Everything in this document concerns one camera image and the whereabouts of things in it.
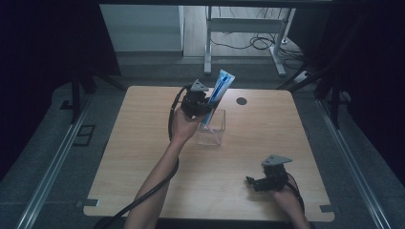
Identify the light grey panel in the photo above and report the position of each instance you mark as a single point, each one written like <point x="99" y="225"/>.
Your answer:
<point x="141" y="28"/>

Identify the aluminium floor rail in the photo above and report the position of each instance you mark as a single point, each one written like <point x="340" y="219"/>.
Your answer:
<point x="47" y="184"/>
<point x="353" y="165"/>

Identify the black floor socket frame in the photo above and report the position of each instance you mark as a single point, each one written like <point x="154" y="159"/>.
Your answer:
<point x="84" y="126"/>

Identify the black round table grommet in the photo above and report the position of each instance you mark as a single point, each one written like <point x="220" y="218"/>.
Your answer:
<point x="241" y="101"/>

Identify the white power strip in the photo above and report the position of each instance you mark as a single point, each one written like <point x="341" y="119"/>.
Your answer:
<point x="302" y="76"/>

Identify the white metal desk frame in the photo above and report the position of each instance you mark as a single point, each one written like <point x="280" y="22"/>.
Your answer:
<point x="245" y="25"/>

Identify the person's left hand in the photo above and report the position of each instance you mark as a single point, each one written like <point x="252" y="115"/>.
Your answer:
<point x="183" y="127"/>

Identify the clear plastic container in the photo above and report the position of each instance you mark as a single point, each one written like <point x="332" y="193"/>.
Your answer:
<point x="216" y="136"/>

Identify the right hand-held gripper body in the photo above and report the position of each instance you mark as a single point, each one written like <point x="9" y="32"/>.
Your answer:
<point x="274" y="178"/>

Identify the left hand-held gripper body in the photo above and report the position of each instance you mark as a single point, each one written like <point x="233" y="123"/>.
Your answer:
<point x="193" y="101"/>

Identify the black metal stand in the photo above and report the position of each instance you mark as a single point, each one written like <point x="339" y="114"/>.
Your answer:
<point x="75" y="101"/>
<point x="334" y="105"/>

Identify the dark curtain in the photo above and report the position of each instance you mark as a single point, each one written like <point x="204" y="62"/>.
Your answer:
<point x="38" y="47"/>
<point x="375" y="63"/>

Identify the person's right hand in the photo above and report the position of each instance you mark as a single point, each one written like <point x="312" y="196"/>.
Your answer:
<point x="286" y="200"/>

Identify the blue and white toothpaste tube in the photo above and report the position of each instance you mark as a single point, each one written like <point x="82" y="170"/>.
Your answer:
<point x="223" y="84"/>

